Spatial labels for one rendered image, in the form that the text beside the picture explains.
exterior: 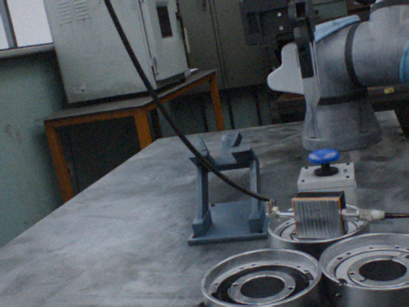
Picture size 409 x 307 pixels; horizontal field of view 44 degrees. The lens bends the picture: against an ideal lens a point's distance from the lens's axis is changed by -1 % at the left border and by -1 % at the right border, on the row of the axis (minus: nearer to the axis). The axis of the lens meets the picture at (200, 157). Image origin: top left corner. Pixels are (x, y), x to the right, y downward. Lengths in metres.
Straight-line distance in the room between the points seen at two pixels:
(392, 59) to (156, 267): 0.51
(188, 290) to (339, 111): 0.52
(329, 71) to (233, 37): 3.39
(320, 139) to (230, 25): 3.39
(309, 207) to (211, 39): 3.87
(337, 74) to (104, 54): 1.99
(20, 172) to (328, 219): 2.30
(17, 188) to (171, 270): 2.14
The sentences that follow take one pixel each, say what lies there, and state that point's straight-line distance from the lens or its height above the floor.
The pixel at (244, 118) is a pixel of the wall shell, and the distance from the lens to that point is 4.62.
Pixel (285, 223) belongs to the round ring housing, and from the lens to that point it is 0.58.
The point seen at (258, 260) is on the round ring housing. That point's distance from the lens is 0.50.
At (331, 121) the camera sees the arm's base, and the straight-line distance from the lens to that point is 0.95.
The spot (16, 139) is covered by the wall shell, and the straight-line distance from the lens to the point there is 2.72.
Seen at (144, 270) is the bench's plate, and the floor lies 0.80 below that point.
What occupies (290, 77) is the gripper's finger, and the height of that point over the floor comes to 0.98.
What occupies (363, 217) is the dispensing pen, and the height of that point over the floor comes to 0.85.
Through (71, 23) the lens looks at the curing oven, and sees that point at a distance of 2.87.
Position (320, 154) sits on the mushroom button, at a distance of 0.67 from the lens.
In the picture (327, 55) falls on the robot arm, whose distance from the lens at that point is 0.94.
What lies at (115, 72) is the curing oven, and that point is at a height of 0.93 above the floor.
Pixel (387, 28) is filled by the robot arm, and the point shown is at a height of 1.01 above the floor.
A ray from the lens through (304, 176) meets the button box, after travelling 0.69.
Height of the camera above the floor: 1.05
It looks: 13 degrees down
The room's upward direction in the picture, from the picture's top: 11 degrees counter-clockwise
